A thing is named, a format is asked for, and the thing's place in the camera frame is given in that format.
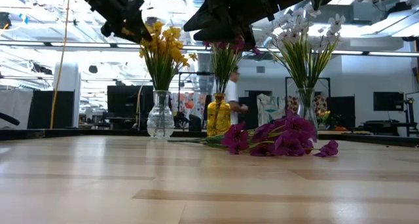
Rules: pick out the black wall monitor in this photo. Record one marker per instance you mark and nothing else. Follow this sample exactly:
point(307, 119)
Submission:
point(388, 101)

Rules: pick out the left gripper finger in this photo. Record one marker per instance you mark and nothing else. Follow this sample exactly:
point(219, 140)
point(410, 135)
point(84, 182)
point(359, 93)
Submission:
point(139, 29)
point(126, 35)

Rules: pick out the clear ribbed glass vase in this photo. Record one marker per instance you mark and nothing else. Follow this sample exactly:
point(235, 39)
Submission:
point(160, 119)

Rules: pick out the dark office desk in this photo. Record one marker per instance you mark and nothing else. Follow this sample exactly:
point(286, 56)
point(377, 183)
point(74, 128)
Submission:
point(389, 125)

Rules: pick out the white pillar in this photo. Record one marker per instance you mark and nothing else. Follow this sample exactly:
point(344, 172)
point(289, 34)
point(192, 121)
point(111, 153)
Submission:
point(70, 80)

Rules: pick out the clear slim glass vase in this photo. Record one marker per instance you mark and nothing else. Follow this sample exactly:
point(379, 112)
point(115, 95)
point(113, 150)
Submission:
point(306, 109)

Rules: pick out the white and teal fabric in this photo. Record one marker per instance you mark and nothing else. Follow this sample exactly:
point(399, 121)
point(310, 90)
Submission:
point(270, 107)

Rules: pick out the floral patterned fabric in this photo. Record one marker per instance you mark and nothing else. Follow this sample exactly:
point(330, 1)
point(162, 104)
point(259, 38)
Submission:
point(188, 104)

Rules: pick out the black partition panel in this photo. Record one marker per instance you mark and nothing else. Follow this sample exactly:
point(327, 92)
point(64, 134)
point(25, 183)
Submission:
point(124, 103)
point(49, 109)

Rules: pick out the person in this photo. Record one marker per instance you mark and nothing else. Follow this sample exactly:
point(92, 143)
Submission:
point(232, 93)

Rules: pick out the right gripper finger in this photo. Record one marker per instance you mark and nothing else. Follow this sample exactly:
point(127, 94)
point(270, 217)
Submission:
point(222, 34)
point(209, 21)

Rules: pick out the amber glass bottle vase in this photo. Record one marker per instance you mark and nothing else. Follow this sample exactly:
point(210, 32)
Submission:
point(218, 117)

